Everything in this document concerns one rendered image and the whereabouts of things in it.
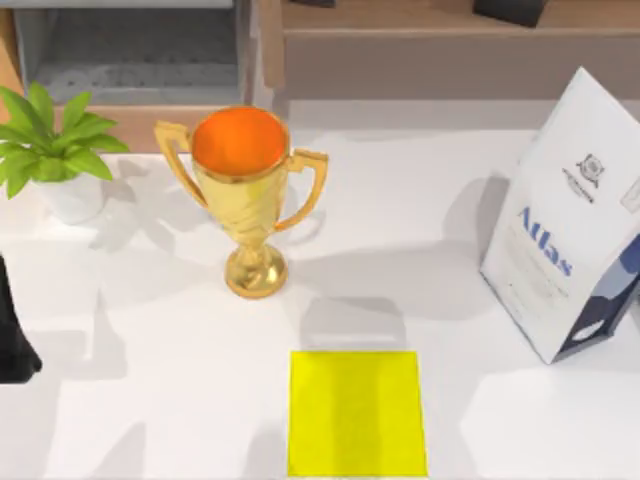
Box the flat yellow square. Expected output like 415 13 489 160
286 350 430 478

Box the gold trophy cup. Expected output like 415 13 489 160
153 104 330 301

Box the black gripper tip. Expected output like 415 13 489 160
0 254 43 385

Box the black object on shelf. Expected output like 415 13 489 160
472 0 543 29

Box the green plant in white pot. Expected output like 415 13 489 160
0 80 132 225

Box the white and blue book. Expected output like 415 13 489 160
479 66 640 366

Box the wooden open shelf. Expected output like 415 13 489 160
257 0 640 104

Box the pulled-out wooden drawer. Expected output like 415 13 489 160
0 0 266 154

